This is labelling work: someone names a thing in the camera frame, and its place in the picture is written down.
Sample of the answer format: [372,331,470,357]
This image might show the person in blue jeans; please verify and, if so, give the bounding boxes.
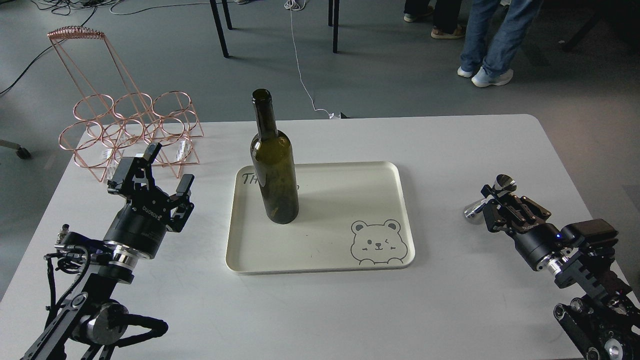
[457,0,543,88]

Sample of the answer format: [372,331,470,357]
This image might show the white cable on floor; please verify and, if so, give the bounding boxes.
[283,0,342,120]

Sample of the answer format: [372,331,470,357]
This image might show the black cables on floor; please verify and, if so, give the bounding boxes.
[0,0,211,96]

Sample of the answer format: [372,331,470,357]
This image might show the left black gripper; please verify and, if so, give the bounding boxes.
[103,142,195,259]

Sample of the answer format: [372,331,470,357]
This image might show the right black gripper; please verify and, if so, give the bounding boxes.
[481,183,570,272]

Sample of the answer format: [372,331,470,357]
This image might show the black table legs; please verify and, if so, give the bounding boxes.
[208,0,341,59]

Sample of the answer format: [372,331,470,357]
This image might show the person in dark trousers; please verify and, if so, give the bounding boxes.
[403,0,466,40]

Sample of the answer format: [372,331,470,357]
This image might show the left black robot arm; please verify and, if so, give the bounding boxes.
[23,142,194,360]

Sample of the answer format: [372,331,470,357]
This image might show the steel jigger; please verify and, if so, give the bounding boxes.
[462,174,517,220]

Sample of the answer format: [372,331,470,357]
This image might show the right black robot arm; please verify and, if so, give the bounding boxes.
[464,174,639,360]

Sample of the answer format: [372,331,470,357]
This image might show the cream bear tray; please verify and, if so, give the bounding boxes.
[225,161,415,274]

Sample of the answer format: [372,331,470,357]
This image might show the chair caster wheel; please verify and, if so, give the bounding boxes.
[0,139,32,160]

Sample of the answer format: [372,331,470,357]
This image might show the copper wire wine rack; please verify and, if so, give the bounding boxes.
[47,25,205,182]

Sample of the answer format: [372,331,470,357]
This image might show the dark green wine bottle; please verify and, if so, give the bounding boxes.
[250,88,299,224]

